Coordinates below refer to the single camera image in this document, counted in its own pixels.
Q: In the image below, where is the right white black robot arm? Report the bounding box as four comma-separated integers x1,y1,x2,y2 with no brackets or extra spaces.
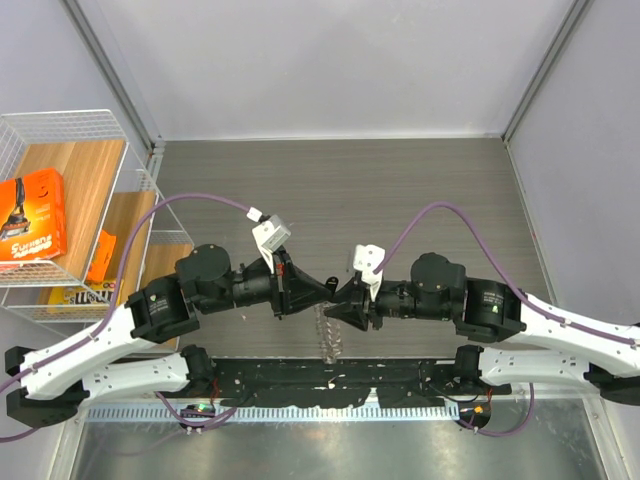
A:
324,246,639,406

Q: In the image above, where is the white wire shelf rack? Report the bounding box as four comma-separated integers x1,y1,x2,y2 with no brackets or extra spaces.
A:
1,109,164,336

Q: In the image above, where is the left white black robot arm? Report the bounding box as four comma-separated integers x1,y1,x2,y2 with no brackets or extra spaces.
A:
5,244,338,429

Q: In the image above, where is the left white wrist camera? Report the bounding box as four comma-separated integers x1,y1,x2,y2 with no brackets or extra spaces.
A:
246,207,291,274

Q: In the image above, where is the yellow candy bag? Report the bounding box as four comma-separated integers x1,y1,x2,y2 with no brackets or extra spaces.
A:
47,279,116,314

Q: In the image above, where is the orange product box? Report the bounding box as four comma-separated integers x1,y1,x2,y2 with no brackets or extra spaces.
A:
1,168,67,262

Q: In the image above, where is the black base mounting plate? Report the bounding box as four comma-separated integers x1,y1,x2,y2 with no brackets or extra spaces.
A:
155,355,511,409

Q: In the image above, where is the silver key with black tag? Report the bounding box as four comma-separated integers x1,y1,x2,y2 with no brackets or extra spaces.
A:
325,276,339,292

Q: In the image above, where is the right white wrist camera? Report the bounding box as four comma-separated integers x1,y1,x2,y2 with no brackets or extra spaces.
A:
352,244,386,301

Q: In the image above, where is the white slotted cable duct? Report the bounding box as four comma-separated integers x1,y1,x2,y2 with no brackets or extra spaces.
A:
85,402,460,423

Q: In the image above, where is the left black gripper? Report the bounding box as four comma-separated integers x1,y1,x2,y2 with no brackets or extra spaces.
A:
198,244,333,320

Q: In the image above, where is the small orange packet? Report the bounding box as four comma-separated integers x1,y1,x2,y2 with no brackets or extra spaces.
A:
86,230,117,282

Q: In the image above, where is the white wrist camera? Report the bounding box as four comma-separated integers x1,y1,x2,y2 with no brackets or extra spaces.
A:
246,207,291,274
352,244,386,301

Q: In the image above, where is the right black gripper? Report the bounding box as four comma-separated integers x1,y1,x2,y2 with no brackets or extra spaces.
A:
325,274,453,331

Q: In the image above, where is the metal disc with key rings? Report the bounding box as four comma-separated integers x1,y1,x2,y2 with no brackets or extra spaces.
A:
314,304,342,364

